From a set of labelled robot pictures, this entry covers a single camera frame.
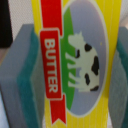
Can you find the gripper grey left finger with green pad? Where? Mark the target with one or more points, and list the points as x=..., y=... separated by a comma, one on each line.
x=21, y=81

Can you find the yellow butter box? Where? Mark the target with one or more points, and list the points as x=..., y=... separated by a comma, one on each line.
x=78, y=40

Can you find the gripper grey right finger with green pad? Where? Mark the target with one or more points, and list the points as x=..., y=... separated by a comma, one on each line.
x=118, y=95

